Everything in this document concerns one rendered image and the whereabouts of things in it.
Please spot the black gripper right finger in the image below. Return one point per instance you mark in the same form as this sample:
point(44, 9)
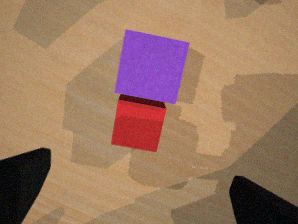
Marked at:
point(253, 204)

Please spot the purple block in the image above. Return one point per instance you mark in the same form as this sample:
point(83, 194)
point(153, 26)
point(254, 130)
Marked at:
point(151, 66)

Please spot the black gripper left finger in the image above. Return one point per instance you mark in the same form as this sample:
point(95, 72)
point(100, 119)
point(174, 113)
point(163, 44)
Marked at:
point(21, 180)

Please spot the red block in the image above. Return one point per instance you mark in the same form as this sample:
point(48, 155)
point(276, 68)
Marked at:
point(138, 123)

